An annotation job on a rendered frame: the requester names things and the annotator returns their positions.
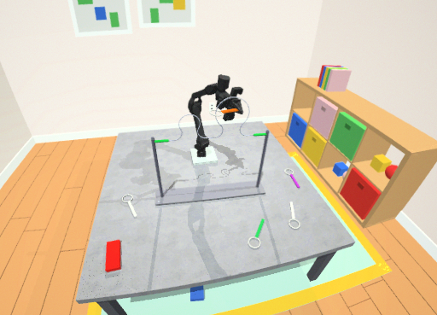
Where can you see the blue rectangular block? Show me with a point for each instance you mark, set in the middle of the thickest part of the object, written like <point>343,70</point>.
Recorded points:
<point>196,293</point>

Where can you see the red rectangular block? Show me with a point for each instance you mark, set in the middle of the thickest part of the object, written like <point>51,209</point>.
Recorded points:
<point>113,256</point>

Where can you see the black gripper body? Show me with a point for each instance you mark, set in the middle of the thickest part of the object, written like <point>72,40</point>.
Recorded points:
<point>234,92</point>

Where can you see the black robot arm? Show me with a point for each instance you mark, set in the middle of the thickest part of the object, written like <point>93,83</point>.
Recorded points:
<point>195,108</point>

